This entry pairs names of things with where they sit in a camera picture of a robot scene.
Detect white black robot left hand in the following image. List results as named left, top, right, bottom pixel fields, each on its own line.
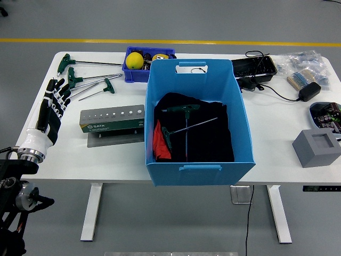
left=18, top=78, right=72, bottom=156

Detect green grey hex key stand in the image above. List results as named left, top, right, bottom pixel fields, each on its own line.
left=79, top=104, right=145, bottom=134

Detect small green T-handle hex key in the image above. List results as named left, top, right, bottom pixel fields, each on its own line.
left=161, top=116, right=218, bottom=155

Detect large green T-handle hex key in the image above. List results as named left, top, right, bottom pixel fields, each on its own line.
left=166, top=103, right=201, bottom=162

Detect large light blue folding box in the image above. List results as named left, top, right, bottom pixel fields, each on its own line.
left=143, top=58, right=256, bottom=187

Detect white table leg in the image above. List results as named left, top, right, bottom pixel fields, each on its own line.
left=267, top=185, right=293, bottom=244
left=80, top=183, right=103, bottom=242

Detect small dark blue bin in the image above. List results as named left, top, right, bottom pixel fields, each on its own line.
left=121, top=46, right=176, bottom=83

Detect red cloth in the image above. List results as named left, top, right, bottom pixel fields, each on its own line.
left=152, top=119, right=172, bottom=161

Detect yellow ball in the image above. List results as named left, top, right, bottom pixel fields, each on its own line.
left=125, top=52, right=145, bottom=70

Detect dark brown small part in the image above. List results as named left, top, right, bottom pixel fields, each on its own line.
left=143, top=52, right=153, bottom=70

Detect black cloth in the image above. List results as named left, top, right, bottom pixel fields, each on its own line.
left=153, top=92, right=235, bottom=163

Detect metal floor socket plate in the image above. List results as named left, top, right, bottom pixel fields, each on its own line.
left=230, top=185, right=253, bottom=205

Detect black device under tray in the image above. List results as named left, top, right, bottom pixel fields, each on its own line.
left=236, top=78, right=265, bottom=92

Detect black plastic tray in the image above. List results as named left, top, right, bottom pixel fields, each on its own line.
left=230, top=55, right=278, bottom=84

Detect taped resistor strip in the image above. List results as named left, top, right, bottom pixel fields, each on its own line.
left=287, top=69, right=316, bottom=91

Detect black power adapter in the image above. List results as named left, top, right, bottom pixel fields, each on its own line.
left=298, top=82, right=322, bottom=102

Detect grey foam block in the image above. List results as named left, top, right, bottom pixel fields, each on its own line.
left=292, top=129, right=341, bottom=168

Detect clear bags of resistors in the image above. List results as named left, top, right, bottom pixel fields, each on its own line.
left=275, top=50, right=332, bottom=91

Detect black table control panel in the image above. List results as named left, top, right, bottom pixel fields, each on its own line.
left=303, top=185, right=341, bottom=192

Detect dark electronic components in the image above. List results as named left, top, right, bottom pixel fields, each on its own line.
left=313, top=102, right=341, bottom=134

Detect long green T-handle hex key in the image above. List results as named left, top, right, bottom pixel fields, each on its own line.
left=57, top=53, right=124, bottom=77

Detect short green T-handle hex key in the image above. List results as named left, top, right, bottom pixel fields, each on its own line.
left=78, top=78, right=116, bottom=102

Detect black floor cable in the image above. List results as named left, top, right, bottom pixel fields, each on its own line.
left=245, top=185, right=255, bottom=256

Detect coiled black cable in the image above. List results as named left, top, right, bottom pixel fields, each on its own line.
left=245, top=50, right=271, bottom=78

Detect black adapter cord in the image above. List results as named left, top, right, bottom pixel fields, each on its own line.
left=255, top=84, right=301, bottom=102

